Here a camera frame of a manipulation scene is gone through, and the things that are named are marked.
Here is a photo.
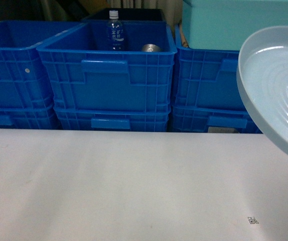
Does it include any blue crate lower left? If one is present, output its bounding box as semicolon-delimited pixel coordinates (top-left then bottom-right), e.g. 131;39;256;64
0;106;62;130

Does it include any light blue oval tray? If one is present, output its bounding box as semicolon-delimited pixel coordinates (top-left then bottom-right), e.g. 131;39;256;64
236;26;288;155

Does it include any blue crate lower middle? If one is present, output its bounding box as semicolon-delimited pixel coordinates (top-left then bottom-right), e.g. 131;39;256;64
54;106;171;132

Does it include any silver metal can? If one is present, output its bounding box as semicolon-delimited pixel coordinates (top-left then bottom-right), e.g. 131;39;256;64
141;44;163;53

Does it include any clear plastic water bottle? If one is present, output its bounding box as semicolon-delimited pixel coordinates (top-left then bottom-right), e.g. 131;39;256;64
106;10;126;51

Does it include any white table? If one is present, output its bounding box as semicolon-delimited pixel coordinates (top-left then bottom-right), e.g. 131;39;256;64
0;129;288;240

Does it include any teal plastic box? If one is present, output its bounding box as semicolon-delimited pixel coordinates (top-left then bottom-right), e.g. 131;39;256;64
182;1;288;51

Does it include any blue crate upper right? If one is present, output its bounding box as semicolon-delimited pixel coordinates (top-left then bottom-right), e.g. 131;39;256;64
173;25;245;111

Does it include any blue crate upper middle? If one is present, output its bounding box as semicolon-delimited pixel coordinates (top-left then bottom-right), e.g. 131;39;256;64
37;21;177;112

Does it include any blue crate lower right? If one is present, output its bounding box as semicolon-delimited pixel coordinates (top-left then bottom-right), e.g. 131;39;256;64
170;106;261;134

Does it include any blue crate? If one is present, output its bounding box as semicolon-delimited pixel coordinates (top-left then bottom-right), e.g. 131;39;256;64
0;20;78;109
37;21;177;112
173;25;245;111
170;106;261;134
54;106;171;132
0;106;62;130

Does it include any blue crate upper left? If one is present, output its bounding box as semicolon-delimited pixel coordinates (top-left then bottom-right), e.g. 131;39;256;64
0;20;78;109

